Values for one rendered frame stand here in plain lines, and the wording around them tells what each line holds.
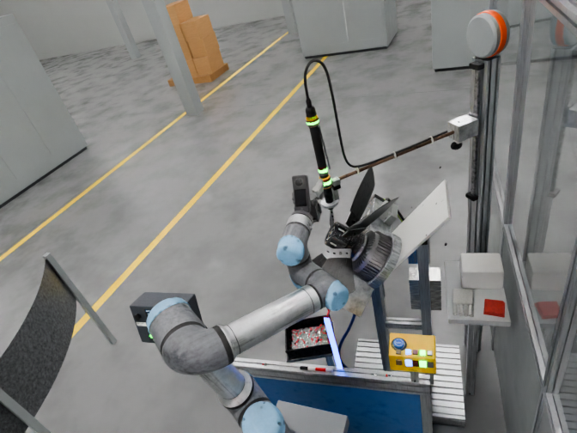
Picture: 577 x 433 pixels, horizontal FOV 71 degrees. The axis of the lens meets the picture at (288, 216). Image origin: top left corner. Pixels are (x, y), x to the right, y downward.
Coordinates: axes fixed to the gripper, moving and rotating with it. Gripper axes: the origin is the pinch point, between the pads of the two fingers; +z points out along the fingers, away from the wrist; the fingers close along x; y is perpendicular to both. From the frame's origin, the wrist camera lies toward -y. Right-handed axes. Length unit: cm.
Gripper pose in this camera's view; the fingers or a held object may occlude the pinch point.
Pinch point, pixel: (312, 179)
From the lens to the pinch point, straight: 137.1
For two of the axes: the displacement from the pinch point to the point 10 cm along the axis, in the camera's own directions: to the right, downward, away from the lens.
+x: 9.4, -0.3, -3.4
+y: 2.3, 7.9, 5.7
